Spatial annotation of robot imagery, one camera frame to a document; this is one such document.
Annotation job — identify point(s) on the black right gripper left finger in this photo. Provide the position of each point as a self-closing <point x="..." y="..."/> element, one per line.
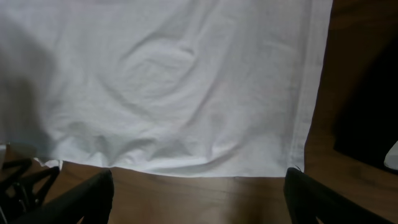
<point x="90" y="202"/>

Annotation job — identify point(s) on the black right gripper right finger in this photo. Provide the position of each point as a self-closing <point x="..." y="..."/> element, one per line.
<point x="309" y="201"/>

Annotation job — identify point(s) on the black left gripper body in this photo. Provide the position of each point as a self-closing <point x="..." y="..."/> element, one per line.
<point x="19" y="194"/>

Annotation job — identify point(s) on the white printed t-shirt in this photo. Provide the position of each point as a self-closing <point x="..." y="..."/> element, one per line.
<point x="178" y="88"/>

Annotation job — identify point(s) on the black logo t-shirt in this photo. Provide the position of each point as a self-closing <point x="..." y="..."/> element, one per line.
<point x="366" y="129"/>

